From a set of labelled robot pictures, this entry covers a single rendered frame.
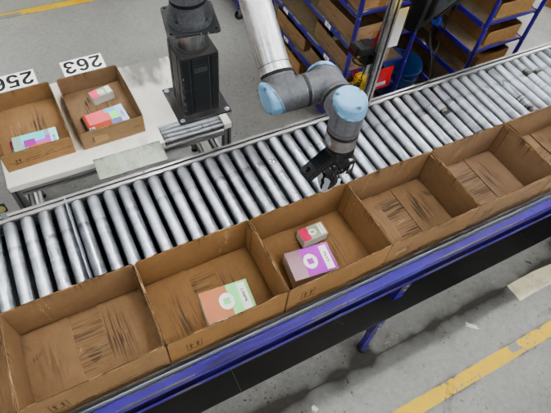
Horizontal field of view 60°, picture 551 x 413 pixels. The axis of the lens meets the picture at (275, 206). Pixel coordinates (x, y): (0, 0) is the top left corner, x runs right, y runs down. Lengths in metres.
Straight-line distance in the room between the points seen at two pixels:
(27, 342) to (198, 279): 0.55
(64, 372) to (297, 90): 1.07
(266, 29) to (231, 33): 2.86
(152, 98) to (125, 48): 1.63
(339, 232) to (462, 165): 0.67
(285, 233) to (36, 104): 1.37
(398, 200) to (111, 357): 1.19
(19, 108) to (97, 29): 1.87
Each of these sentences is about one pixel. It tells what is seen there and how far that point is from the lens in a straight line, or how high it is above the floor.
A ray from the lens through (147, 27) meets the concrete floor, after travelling 4.26.
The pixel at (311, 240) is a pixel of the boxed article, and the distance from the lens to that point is 1.73.
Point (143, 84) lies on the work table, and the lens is 2.55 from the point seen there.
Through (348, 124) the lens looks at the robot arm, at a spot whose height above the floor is 1.52.
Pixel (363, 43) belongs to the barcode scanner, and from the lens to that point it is 2.31.
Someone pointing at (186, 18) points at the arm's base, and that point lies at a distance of 2.06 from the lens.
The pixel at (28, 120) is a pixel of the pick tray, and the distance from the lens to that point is 2.47.
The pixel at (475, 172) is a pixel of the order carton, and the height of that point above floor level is 0.89.
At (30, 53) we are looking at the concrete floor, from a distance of 4.18.
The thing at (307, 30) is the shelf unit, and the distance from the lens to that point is 3.31.
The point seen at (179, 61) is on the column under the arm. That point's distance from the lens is 2.15.
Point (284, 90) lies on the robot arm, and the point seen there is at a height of 1.55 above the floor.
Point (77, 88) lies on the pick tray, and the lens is 2.55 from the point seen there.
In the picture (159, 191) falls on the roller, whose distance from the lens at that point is 2.07.
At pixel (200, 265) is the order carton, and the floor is 0.88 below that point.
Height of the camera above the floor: 2.38
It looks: 54 degrees down
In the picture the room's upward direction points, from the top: 7 degrees clockwise
